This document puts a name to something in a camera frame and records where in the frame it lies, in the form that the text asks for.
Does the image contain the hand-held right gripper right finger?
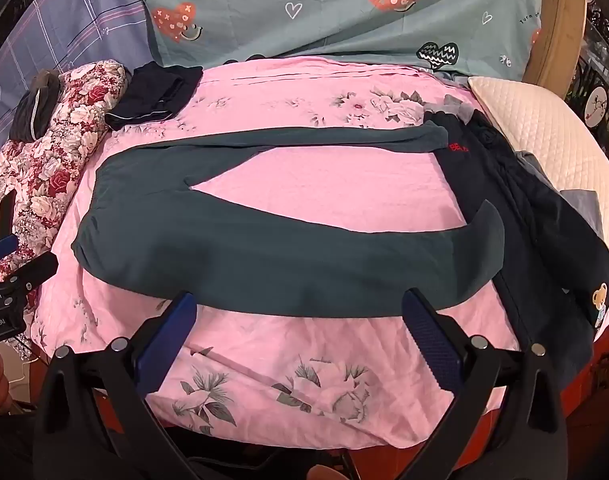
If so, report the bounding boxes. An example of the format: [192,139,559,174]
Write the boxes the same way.
[401,286,571,480]

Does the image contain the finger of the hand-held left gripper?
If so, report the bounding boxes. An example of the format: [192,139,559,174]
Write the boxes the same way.
[0,252,60,307]
[0,190,19,267]

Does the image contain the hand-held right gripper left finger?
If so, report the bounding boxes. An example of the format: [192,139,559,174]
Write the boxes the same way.
[34,291,199,480]

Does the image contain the dark green pants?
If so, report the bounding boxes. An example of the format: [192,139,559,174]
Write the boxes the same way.
[70,125,506,319]

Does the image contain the folded navy pants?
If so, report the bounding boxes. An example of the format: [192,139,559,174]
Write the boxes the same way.
[104,61,204,131]

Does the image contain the red floral quilt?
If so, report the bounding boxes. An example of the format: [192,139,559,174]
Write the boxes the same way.
[0,59,132,286]

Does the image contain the navy garment with bear print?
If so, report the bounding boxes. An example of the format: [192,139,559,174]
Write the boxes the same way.
[477,110,609,396]

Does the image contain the pink floral bed sheet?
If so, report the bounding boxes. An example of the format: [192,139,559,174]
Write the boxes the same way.
[32,55,522,453]

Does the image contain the blue plaid pillow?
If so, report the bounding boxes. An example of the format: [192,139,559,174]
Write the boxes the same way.
[0,0,152,136]

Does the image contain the white quilted pillow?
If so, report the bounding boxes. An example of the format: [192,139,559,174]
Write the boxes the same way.
[468,76,609,311]

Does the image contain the wooden headboard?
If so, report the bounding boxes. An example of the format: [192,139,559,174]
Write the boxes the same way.
[521,0,588,102]

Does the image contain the teal heart-print blanket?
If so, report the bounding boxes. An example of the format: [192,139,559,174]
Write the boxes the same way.
[137,0,547,72]

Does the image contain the round white wall ornament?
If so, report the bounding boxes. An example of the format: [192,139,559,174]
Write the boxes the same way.
[583,85,609,127]

